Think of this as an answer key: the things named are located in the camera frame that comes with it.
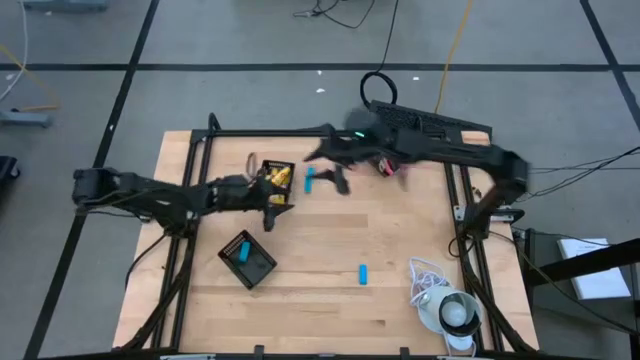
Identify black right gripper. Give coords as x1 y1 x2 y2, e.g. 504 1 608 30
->
302 123 387 196

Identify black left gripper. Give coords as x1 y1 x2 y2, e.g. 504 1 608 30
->
214 173 296 234

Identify black slotted plastic basket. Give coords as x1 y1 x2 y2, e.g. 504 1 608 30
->
259 158 297 207
216 229 278 291
372 152 404 180

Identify black perforated computer case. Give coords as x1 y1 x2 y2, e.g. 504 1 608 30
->
369 99 494 146

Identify white desk lamp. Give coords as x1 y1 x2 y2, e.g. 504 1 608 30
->
417 284 484 351

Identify grey metal floor foot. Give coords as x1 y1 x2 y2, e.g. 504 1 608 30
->
0 110 54 129
19 0 109 13

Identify black side desk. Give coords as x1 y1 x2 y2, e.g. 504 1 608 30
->
522 227 640 360

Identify black wheeled base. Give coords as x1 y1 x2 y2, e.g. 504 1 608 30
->
0 155 21 182

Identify white booklet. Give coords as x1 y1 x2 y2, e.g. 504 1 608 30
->
556 236 632 301

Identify black floor cable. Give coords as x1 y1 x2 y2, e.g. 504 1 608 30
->
358 0 401 109

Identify white lamp cable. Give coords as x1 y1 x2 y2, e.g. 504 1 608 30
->
408 257 451 307

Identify yellow floor cable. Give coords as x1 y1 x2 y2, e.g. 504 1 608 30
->
433 0 474 115

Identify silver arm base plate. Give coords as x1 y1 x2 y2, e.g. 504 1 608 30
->
452 204 525 224

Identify orange floor cable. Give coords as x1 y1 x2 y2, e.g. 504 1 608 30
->
0 46 60 112

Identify black right arm power cables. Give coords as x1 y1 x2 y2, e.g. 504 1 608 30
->
524 143 640 199

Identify white floor cable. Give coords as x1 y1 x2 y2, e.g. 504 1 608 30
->
0 0 29 104

